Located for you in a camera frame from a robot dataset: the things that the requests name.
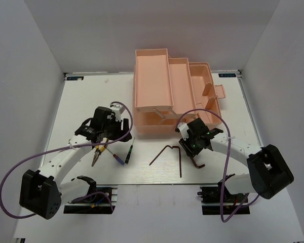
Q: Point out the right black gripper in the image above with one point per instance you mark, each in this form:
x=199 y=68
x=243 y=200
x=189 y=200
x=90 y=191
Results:
x=190 y=152

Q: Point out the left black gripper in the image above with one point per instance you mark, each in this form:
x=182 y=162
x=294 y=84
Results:
x=118 y=123

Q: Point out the short-leg brown hex key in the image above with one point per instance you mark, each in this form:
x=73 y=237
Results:
x=197 y=164

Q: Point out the pink plastic toolbox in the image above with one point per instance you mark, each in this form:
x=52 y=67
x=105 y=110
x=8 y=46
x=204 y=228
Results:
x=167 y=89

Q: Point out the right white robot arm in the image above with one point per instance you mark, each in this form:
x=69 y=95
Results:
x=268 y=172

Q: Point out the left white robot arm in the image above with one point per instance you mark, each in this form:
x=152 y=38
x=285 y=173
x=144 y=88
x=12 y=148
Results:
x=43 y=191

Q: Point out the black green screwdriver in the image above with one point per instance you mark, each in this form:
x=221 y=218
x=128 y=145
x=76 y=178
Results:
x=129 y=152

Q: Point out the long brown hex key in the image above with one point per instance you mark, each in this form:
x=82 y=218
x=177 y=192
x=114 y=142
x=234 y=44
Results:
x=180 y=166

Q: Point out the yellow needle-nose pliers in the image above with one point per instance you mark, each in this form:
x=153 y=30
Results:
x=98 y=151

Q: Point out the left blue table label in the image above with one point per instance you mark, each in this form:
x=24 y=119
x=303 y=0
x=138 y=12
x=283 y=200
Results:
x=75 y=78

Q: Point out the blue table label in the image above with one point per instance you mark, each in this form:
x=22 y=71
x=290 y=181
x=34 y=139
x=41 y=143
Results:
x=75 y=78
x=226 y=75

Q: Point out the right blue table label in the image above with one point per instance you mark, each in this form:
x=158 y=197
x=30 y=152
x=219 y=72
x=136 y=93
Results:
x=226 y=75

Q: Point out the blue handled screwdriver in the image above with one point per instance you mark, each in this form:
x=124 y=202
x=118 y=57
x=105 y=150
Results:
x=116 y=157

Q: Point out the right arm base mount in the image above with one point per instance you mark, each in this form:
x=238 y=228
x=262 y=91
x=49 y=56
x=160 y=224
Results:
x=210 y=201

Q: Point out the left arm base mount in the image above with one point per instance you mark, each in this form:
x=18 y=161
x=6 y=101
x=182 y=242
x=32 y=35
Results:
x=95 y=205

